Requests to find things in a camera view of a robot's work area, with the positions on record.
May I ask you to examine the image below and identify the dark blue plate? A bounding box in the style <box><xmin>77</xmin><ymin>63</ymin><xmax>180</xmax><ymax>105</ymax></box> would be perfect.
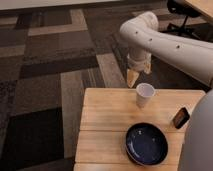
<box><xmin>125</xmin><ymin>122</ymin><xmax>168</xmax><ymax>166</ymax></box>

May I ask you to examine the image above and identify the wooden desk corner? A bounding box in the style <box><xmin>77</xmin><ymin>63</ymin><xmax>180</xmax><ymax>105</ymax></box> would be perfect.
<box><xmin>184</xmin><ymin>0</ymin><xmax>213</xmax><ymax>24</ymax></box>

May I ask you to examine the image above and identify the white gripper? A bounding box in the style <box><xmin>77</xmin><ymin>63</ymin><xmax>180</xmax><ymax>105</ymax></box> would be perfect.
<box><xmin>127</xmin><ymin>48</ymin><xmax>151</xmax><ymax>88</ymax></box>

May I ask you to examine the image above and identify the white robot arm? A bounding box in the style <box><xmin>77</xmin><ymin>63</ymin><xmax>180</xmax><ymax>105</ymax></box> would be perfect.
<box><xmin>120</xmin><ymin>11</ymin><xmax>213</xmax><ymax>171</ymax></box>

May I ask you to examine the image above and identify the black office chair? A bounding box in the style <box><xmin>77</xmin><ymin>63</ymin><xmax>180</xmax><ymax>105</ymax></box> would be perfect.
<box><xmin>154</xmin><ymin>0</ymin><xmax>204</xmax><ymax>40</ymax></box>

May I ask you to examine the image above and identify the small black brown box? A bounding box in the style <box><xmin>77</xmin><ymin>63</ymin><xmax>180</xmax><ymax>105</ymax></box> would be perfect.
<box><xmin>173</xmin><ymin>107</ymin><xmax>190</xmax><ymax>129</ymax></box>

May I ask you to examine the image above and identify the white ceramic cup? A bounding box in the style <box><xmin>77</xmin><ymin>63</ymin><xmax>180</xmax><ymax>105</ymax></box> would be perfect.
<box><xmin>136</xmin><ymin>83</ymin><xmax>155</xmax><ymax>108</ymax></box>

